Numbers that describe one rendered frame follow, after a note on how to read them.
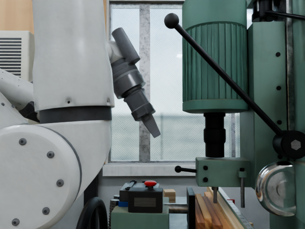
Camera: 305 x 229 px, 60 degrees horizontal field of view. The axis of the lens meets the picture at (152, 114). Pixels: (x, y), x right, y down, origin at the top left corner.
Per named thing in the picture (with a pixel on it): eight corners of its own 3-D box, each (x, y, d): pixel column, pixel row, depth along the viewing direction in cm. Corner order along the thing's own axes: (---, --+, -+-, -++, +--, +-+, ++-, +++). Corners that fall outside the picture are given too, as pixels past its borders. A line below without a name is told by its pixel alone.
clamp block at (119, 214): (121, 227, 75) (121, 195, 76) (169, 228, 74) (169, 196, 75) (110, 252, 60) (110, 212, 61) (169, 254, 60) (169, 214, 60)
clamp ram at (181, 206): (164, 219, 72) (164, 186, 72) (192, 220, 71) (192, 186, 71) (163, 233, 63) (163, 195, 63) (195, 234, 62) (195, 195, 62)
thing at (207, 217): (195, 211, 79) (195, 193, 80) (200, 211, 79) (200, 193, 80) (204, 243, 59) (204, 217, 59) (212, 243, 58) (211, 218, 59)
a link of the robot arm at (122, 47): (99, 89, 68) (78, 52, 69) (122, 85, 77) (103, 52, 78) (130, 65, 63) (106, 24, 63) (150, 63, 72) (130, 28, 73)
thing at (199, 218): (191, 216, 75) (190, 198, 75) (196, 216, 75) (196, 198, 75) (198, 246, 57) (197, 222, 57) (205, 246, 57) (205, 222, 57)
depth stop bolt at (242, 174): (237, 205, 68) (236, 166, 68) (245, 205, 68) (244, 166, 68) (239, 207, 66) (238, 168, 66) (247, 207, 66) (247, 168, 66)
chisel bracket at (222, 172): (195, 186, 76) (194, 156, 76) (245, 187, 75) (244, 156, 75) (198, 193, 68) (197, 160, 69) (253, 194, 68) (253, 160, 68)
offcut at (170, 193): (173, 199, 92) (173, 188, 93) (175, 202, 89) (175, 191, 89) (163, 200, 92) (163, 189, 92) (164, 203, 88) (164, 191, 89)
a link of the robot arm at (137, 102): (133, 125, 77) (113, 90, 78) (161, 109, 77) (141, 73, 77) (125, 125, 64) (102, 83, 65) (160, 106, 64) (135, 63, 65)
